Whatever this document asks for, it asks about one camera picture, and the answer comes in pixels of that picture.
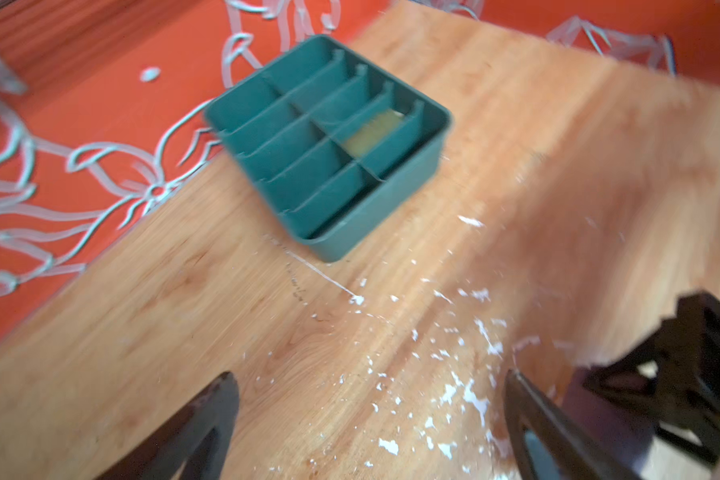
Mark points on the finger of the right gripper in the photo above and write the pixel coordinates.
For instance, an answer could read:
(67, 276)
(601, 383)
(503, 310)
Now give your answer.
(622, 383)

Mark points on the purple striped sock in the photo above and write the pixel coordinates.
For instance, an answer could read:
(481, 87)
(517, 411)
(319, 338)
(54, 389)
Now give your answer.
(625, 435)

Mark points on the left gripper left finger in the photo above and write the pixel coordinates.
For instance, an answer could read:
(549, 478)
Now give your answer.
(191, 444)

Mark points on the green compartment tray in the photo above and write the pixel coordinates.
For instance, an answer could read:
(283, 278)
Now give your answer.
(285, 125)

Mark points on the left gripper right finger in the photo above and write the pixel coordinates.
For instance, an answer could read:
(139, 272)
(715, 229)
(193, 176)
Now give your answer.
(546, 443)

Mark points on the green striped sock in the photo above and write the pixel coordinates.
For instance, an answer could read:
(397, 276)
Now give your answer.
(370, 134)

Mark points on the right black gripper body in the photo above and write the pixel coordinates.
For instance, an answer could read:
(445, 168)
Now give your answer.
(689, 373)

